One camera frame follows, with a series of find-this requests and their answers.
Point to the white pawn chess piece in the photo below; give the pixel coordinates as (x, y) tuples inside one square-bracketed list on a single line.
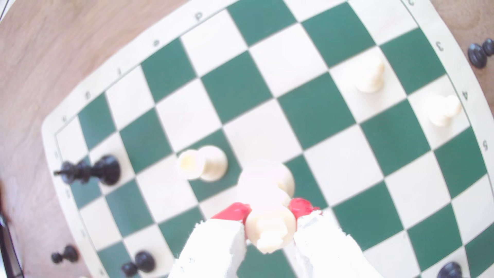
[(440, 112), (369, 79)]

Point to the tall white chess piece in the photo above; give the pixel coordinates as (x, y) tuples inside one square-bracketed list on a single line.
[(266, 189)]

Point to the black rook chess piece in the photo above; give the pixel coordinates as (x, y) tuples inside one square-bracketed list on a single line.
[(449, 271)]

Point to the white rook chess piece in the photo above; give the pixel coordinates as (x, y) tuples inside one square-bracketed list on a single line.
[(210, 164)]

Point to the black king chess piece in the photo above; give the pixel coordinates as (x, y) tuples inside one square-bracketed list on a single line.
[(106, 170)]

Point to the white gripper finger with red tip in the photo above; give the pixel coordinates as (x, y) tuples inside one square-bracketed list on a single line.
[(212, 251), (332, 251)]

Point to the black pawn chess piece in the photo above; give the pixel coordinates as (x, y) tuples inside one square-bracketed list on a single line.
[(70, 253), (144, 261), (477, 56)]

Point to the green and white chessboard mat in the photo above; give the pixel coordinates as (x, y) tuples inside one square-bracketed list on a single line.
[(316, 112)]

